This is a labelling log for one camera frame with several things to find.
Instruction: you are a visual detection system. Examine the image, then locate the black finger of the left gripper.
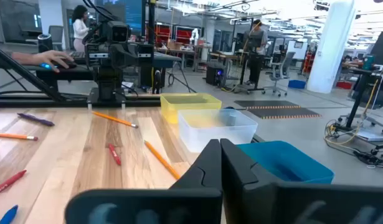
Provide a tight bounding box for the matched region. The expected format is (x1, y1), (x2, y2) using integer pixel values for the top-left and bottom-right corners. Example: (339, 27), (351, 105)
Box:
(111, 46), (125, 68)
(124, 46), (138, 68)

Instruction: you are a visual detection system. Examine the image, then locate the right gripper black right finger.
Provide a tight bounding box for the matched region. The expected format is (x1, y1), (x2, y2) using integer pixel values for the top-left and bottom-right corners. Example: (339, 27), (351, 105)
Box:
(221, 138), (383, 224)

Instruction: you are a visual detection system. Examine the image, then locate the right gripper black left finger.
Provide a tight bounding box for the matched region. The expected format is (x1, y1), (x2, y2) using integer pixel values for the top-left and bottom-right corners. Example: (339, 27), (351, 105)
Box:
(65, 139), (224, 224)

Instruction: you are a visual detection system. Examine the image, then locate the orange pencil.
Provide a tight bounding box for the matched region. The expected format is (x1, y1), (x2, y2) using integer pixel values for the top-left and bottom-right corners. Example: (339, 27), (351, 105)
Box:
(91, 111), (139, 129)
(143, 139), (182, 180)
(0, 132), (39, 141)

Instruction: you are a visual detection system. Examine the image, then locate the purple pen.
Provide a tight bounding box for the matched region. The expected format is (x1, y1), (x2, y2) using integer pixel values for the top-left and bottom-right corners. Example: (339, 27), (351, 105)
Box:
(17, 112), (55, 127)

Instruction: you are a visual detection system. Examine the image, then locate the blue pen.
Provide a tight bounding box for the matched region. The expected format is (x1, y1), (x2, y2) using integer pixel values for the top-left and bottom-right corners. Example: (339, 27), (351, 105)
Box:
(0, 204), (19, 224)

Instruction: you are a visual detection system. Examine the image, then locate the person's forearm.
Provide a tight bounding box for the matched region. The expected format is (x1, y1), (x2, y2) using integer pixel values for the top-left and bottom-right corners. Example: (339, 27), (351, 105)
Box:
(10, 51), (39, 65)

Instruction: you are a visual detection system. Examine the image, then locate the dark operator desk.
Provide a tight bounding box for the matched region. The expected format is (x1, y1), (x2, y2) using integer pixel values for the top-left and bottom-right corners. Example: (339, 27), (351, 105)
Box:
(22, 63), (94, 82)

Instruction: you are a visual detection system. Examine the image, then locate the black computer mouse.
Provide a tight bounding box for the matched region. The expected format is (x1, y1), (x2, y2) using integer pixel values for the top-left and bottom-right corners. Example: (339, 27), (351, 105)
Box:
(38, 60), (77, 71)

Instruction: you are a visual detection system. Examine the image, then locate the person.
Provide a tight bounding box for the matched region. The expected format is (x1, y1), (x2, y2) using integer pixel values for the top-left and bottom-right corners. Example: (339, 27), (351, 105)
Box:
(242, 19), (269, 86)
(71, 4), (91, 53)

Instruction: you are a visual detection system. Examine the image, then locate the dark teal table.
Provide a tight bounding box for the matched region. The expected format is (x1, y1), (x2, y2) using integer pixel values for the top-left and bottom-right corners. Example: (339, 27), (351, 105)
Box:
(153, 51), (182, 70)

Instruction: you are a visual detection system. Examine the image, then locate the monitor with blue screen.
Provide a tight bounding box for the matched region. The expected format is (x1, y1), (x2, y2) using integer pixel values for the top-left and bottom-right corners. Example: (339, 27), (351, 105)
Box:
(94, 0), (147, 37)

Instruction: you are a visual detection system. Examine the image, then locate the person's hand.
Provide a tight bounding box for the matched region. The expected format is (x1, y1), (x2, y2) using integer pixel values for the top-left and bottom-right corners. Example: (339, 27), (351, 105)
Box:
(32, 49), (75, 74)

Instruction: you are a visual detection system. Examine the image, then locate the blue plastic bin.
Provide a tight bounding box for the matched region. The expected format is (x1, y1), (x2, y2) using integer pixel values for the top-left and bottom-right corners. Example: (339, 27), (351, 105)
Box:
(236, 140), (335, 185)

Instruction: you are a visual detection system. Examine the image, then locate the black cylinder speaker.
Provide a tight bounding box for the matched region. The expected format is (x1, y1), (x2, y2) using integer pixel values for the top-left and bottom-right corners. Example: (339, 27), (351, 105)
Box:
(37, 33), (54, 54)

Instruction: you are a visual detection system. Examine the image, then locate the red shelf unit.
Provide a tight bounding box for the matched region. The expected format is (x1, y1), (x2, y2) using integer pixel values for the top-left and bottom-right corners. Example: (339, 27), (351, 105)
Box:
(155, 23), (194, 45)

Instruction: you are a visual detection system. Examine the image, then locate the yellow plastic bin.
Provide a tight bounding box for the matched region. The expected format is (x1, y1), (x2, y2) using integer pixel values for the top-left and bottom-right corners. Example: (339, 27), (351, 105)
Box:
(159, 92), (223, 124)

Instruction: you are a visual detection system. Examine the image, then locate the clear plastic bin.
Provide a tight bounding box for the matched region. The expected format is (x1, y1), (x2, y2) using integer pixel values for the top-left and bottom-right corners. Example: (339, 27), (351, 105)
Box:
(177, 108), (259, 154)

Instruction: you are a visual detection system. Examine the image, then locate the black computer box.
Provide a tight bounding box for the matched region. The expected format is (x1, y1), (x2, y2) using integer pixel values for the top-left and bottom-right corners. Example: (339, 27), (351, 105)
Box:
(206, 63), (227, 88)

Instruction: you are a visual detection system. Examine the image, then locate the black orange-striped floor mat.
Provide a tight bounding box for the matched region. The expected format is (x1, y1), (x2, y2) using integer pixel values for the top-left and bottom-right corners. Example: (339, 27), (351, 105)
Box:
(234, 100), (301, 110)
(247, 107), (322, 120)

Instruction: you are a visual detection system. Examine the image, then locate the black standing desk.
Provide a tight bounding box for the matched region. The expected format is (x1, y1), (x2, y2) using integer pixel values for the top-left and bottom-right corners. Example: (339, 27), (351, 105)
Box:
(233, 51), (267, 94)

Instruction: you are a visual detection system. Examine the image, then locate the blue floor bin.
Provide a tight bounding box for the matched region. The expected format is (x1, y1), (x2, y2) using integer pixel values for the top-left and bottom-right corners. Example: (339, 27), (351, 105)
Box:
(287, 79), (307, 90)

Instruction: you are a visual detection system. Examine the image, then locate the grey office chair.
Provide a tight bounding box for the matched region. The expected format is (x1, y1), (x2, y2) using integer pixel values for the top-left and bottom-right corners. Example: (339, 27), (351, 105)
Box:
(262, 51), (296, 98)

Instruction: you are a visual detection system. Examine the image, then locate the red floor bin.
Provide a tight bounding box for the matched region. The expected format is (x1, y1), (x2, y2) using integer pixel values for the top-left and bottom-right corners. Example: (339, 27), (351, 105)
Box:
(336, 80), (354, 90)

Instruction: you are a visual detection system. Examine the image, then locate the white pillar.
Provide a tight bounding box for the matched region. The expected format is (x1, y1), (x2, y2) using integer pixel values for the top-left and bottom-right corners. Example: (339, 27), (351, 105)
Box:
(306, 0), (356, 95)

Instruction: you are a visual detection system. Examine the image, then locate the teal bottle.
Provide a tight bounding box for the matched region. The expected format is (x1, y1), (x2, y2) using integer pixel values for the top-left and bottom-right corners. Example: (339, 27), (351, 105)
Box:
(362, 54), (375, 71)

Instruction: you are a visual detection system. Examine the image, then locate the black monitor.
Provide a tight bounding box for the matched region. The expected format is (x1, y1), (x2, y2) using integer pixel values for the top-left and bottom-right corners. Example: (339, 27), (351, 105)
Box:
(370, 30), (383, 66)

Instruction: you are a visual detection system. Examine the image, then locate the black vertical post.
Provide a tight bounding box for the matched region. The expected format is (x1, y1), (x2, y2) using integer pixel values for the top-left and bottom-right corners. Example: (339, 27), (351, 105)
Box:
(146, 0), (158, 94)

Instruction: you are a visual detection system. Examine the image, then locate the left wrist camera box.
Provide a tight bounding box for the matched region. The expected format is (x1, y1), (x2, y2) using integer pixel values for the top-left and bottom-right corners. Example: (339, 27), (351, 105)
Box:
(107, 21), (130, 44)

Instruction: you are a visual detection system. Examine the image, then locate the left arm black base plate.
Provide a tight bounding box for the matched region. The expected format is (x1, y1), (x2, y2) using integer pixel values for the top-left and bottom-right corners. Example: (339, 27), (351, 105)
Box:
(87, 88), (127, 105)

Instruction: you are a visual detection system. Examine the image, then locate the black aluminium rig frame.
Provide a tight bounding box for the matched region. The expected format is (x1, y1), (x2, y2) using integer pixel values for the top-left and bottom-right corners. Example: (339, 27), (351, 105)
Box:
(0, 43), (163, 109)

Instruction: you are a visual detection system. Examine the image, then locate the floor cable bundle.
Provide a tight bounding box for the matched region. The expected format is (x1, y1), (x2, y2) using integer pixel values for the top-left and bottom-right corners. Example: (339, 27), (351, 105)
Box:
(323, 119), (383, 170)

